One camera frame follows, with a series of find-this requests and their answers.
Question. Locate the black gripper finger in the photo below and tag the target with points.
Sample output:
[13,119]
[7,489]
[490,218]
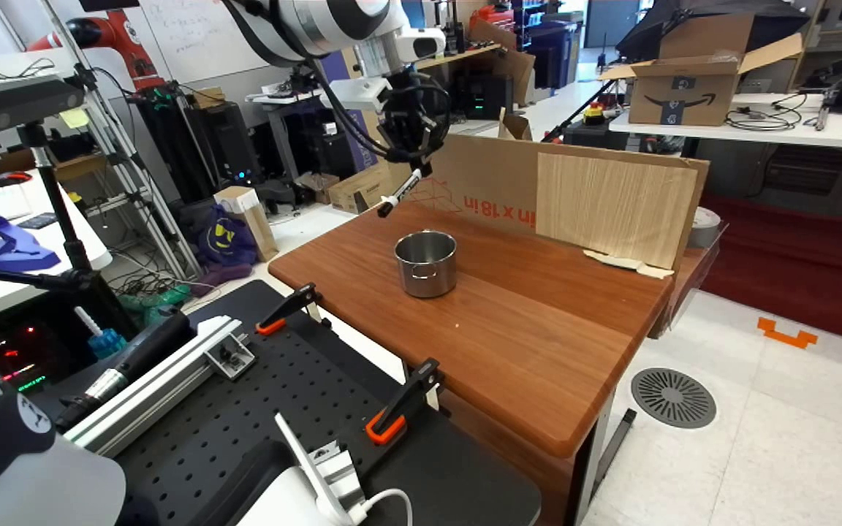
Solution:
[424,158]
[396,153]

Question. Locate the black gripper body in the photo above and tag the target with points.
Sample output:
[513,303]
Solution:
[417,113]

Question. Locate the black white marker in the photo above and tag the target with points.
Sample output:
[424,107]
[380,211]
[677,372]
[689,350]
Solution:
[392,199]

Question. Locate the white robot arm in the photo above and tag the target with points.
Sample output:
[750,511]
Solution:
[367,63]

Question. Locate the small steel pot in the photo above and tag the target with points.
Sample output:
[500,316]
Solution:
[428,264]

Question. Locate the orange floor marker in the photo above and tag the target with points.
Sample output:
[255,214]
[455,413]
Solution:
[798,341]

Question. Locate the small cardboard box floor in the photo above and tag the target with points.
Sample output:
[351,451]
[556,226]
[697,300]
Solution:
[247,207]

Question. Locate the black orange clamp far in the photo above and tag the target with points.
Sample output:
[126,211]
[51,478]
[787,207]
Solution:
[290,306]

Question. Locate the black orange clamp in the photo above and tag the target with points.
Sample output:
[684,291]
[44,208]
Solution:
[290,306]
[392,420]

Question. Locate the cardboard sheet backdrop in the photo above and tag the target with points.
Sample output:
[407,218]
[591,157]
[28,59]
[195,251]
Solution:
[620,208]

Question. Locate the wooden table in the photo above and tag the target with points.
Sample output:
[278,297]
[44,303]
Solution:
[529,344]

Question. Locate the black orange clamp near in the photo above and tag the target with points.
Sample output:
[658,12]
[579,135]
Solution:
[392,420]

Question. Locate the black perforated breadboard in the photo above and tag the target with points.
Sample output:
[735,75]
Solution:
[217,449]

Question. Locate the amazon cardboard box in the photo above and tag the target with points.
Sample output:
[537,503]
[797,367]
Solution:
[699,63]

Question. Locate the round floor drain grate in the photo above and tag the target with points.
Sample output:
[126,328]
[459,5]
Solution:
[674,398]

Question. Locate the white table right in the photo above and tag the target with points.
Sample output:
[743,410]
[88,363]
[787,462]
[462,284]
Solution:
[803,113]

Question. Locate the white table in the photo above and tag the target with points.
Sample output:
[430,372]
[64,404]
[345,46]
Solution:
[28,207]
[803,113]

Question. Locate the white table left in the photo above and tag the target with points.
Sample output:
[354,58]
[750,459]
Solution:
[28,207]

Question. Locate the aluminium extrusion rail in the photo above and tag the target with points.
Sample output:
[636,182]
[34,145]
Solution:
[219,350]

